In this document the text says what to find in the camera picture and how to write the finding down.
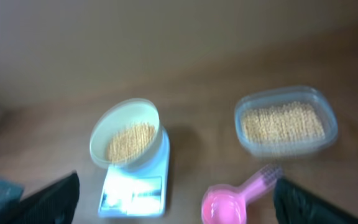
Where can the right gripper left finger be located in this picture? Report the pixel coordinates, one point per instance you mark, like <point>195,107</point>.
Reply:
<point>54,204</point>

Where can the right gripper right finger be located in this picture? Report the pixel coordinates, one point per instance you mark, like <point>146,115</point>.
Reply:
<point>295,205</point>

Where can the pink measuring scoop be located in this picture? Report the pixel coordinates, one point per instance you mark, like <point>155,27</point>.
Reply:
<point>224,203</point>

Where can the white digital kitchen scale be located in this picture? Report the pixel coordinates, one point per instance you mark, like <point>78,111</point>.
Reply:
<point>140,192</point>

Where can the soybeans in bowl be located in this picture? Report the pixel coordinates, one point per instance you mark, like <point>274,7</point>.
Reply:
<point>130,143</point>

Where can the white bowl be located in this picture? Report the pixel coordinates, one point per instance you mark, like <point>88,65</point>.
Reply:
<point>118,118</point>

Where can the soybeans pile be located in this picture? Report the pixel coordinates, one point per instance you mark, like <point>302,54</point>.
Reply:
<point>293,122</point>

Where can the clear plastic container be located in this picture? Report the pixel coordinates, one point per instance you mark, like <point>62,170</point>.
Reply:
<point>283,96</point>

